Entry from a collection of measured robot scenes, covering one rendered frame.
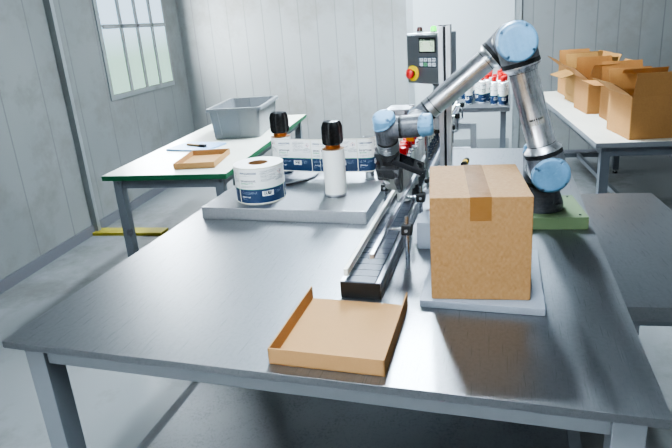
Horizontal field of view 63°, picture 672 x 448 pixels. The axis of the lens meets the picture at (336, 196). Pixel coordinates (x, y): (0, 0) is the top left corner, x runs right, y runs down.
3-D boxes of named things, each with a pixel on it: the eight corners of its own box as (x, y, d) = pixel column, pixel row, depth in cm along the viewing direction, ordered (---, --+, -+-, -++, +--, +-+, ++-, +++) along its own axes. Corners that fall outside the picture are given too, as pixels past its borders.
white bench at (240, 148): (235, 203, 515) (224, 117, 491) (313, 202, 500) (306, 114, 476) (127, 302, 337) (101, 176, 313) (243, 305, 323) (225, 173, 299)
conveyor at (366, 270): (425, 151, 298) (425, 143, 297) (440, 151, 296) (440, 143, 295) (345, 294, 148) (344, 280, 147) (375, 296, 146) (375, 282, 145)
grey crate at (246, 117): (233, 125, 449) (230, 98, 442) (281, 122, 443) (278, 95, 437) (208, 140, 392) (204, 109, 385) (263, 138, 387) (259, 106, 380)
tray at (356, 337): (312, 299, 149) (310, 285, 148) (408, 306, 142) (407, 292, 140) (269, 364, 122) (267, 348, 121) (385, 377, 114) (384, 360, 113)
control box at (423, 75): (423, 80, 226) (422, 31, 220) (456, 81, 213) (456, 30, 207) (406, 83, 220) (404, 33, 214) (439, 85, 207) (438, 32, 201)
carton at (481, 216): (431, 251, 168) (429, 165, 160) (513, 251, 164) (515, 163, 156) (431, 299, 140) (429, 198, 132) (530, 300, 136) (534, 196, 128)
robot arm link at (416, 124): (432, 108, 185) (399, 111, 187) (431, 113, 174) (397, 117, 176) (434, 131, 187) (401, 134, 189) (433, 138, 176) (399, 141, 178)
